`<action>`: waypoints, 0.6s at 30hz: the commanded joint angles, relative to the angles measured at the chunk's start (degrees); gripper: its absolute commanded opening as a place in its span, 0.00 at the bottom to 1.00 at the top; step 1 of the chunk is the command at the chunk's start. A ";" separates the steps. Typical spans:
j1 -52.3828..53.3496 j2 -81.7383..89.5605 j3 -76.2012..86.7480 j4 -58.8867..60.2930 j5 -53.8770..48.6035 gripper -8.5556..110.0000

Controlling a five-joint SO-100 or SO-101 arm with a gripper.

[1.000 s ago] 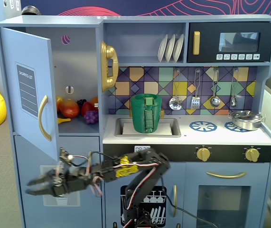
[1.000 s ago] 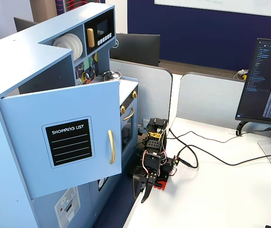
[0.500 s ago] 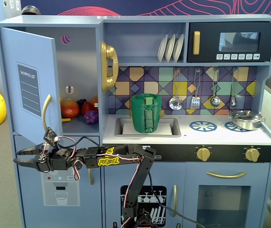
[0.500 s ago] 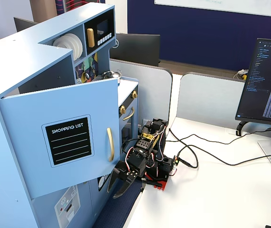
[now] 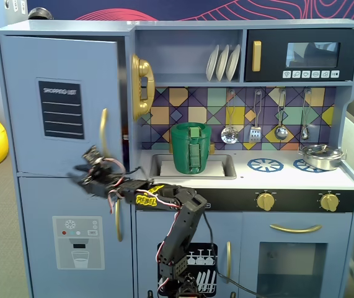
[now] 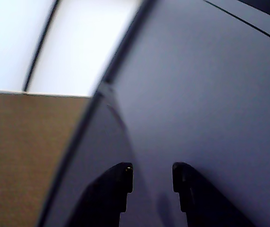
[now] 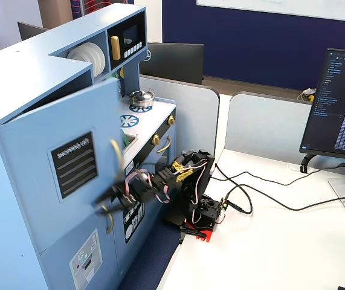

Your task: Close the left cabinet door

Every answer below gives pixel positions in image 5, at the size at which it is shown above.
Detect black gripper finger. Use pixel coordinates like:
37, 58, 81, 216
74, 145, 113, 175
66, 171, 94, 195

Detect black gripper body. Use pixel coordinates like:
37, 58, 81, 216
83, 164, 128, 201

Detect blue cabinet door shopping list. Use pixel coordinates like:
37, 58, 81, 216
0, 34, 118, 178

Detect blue door with ice dispenser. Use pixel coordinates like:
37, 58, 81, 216
17, 175, 134, 298

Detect blue dishwasher door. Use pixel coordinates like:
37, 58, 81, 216
135, 210, 244, 298

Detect blue oven door with window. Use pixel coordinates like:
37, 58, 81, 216
241, 212, 354, 298

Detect black toy microwave door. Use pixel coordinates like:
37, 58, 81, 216
245, 28, 354, 83

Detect gold toy telephone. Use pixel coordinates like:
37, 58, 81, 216
131, 54, 156, 122

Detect green plastic container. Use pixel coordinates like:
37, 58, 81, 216
169, 122, 212, 175

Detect grey toy sink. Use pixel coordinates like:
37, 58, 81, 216
149, 153, 237, 181

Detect metal slotted spoon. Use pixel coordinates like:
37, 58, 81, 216
221, 89, 239, 145

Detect white toy plate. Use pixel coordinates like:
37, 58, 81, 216
226, 44, 241, 83
216, 44, 231, 83
206, 44, 220, 83

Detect blue toy kitchen unit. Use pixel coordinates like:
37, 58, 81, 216
0, 19, 354, 298

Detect metal slotted spatula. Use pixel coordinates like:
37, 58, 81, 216
248, 89, 263, 144

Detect gold stove knob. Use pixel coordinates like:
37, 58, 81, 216
255, 192, 276, 212
319, 192, 340, 213

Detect metal ladle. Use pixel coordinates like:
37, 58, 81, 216
274, 89, 289, 141

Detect steel pot with lid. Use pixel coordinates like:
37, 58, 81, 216
298, 143, 348, 172

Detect red white servo wires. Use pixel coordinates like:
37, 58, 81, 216
100, 156, 128, 215

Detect gold curved cabinet door handle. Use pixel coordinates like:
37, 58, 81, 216
99, 107, 111, 160

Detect gold fridge door handle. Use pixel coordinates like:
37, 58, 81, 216
114, 198, 124, 243

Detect black power cable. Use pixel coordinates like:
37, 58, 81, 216
201, 213, 272, 298

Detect gold microwave handle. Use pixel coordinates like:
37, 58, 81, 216
251, 40, 262, 73

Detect gold oven door handle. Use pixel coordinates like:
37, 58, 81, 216
269, 223, 323, 234

